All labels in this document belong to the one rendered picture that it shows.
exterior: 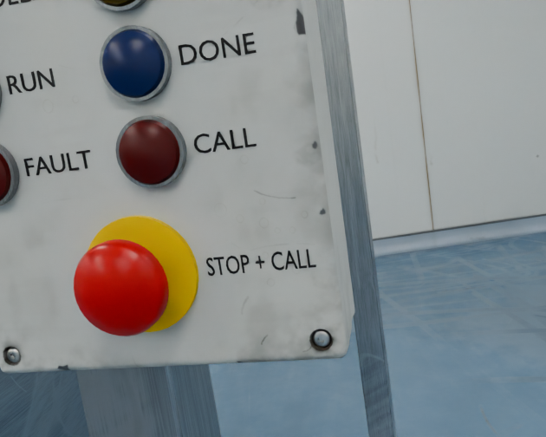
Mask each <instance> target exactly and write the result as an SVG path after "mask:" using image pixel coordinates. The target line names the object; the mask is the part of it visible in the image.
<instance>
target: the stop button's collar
mask: <svg viewBox="0 0 546 437"><path fill-rule="evenodd" d="M112 239H125V240H129V241H132V242H134V243H137V244H139V245H142V246H143V247H145V248H146V249H148V250H149V251H150V252H151V253H152V254H153V255H154V256H155V257H156V258H157V259H158V260H159V262H160V264H161V265H162V267H163V269H164V271H165V274H166V278H167V281H168V287H169V297H168V302H167V306H166V309H165V311H164V313H163V315H162V316H161V318H160V319H159V320H158V321H157V322H156V323H155V324H154V325H153V326H152V327H151V328H150V329H148V330H146V331H144V332H154V331H159V330H163V329H166V328H169V327H170V326H172V325H174V324H175V323H176V322H177V321H179V320H180V319H181V318H182V317H183V316H184V315H185V314H186V313H187V311H188V310H189V309H190V308H191V307H192V304H193V302H194V300H195V298H196V295H197V292H198V266H197V262H196V259H195V257H194V255H193V253H192V249H191V248H190V246H189V245H188V244H187V242H186V241H185V239H184V238H183V237H182V236H181V235H180V234H179V233H178V232H177V231H176V230H174V229H173V228H172V227H171V226H169V225H168V224H166V223H164V222H163V221H161V220H158V219H156V218H152V217H147V216H128V217H125V218H120V219H117V220H115V221H114V222H111V223H110V224H108V225H106V226H105V227H103V228H102V229H101V230H100V231H99V232H98V233H97V234H96V236H95V237H94V239H93V241H92V242H91V244H90V246H89V248H88V250H90V249H91V248H93V247H94V246H96V245H98V244H100V243H103V242H105V241H108V240H112ZM296 252H297V258H298V264H299V269H301V268H307V265H302V266H301V262H300V255H299V250H296ZM306 252H307V259H308V265H309V268H313V267H316V264H312V265H310V262H309V250H308V249H306ZM276 254H280V255H283V254H282V253H281V252H280V251H277V252H275V253H274V254H273V255H272V257H271V263H272V265H273V267H274V268H275V269H276V270H279V271H281V270H283V269H284V266H283V267H281V268H278V267H276V266H275V264H274V256H275V255H276ZM289 257H290V258H291V260H292V261H289ZM231 258H234V259H235V260H236V261H237V270H236V271H231V270H230V268H229V266H228V261H229V259H231ZM240 258H241V264H242V270H243V273H245V272H244V265H247V264H248V263H249V258H248V257H247V255H240ZM243 258H246V259H247V262H246V263H244V262H243ZM220 259H224V257H217V258H213V260H218V265H219V270H220V275H223V274H222V269H221V264H220ZM209 260H211V261H212V258H207V259H206V263H207V265H208V266H209V267H210V268H211V269H212V271H213V273H210V272H209V271H208V275H209V276H213V275H214V274H215V270H214V268H213V267H212V266H211V265H210V264H209V263H208V261H209ZM212 262H213V261H212ZM288 264H294V266H295V267H296V269H298V268H297V266H296V263H295V260H294V259H293V257H292V255H291V253H290V251H288V256H287V262H286V267H285V270H287V269H288ZM226 267H227V270H228V271H229V273H232V274H236V273H238V271H239V262H238V259H237V258H236V257H234V256H230V257H228V258H227V260H226Z"/></svg>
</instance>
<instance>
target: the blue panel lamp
mask: <svg viewBox="0 0 546 437"><path fill-rule="evenodd" d="M102 67H103V71H104V75H105V76H106V78H107V81H108V82H109V83H110V85H111V86H112V87H113V88H114V89H115V90H116V91H117V92H119V93H120V94H122V95H124V96H127V97H132V98H140V97H143V96H146V95H149V94H151V93H152V92H153V91H154V89H156V87H158V86H159V84H160V82H161V80H162V77H163V74H164V70H165V59H164V56H163V52H162V50H161V48H160V46H159V44H158V43H157V42H156V40H155V39H154V38H153V37H152V36H150V35H149V34H147V33H146V32H144V31H142V30H139V29H127V30H123V31H121V32H120V33H118V34H116V35H115V36H114V37H113V38H112V39H111V40H110V41H109V43H108V44H107V46H106V48H105V50H104V53H103V57H102Z"/></svg>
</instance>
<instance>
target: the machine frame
mask: <svg viewBox="0 0 546 437"><path fill-rule="evenodd" d="M315 2H316V9H317V16H318V23H319V30H320V38H321V44H322V57H323V64H324V71H325V78H326V85H327V92H328V104H329V112H330V119H331V126H332V133H333V140H334V147H335V159H336V166H337V173H338V180H339V187H340V195H341V208H342V214H343V221H344V228H345V235H346V242H347V249H348V262H349V269H350V276H351V283H352V290H353V297H354V328H355V334H356V341H357V349H358V355H359V362H360V369H361V381H362V388H363V395H364V402H365V409H366V416H367V428H368V435H369V437H397V436H396V429H395V422H394V414H393V401H392V394H391V387H390V379H389V372H388V365H387V351H386V344H385V337H384V329H383V322H382V314H381V307H380V293H379V286H378V279H377V272H376V265H375V257H374V244H373V237H372V229H371V222H370V215H369V208H368V200H367V187H366V180H365V172H364V165H363V158H362V151H361V137H360V129H359V122H358V115H357V107H356V100H355V93H354V79H353V72H352V65H351V58H350V50H349V43H348V30H347V23H346V15H345V8H344V1H343V0H315ZM76 374H77V379H78V383H79V388H80V391H81V399H82V404H83V408H84V412H85V416H86V421H87V425H88V432H89V437H221V433H220V428H219V423H218V414H217V409H216V403H215V398H214V393H213V388H212V383H211V373H210V368H209V364H200V365H181V366H162V367H143V368H124V369H87V370H76Z"/></svg>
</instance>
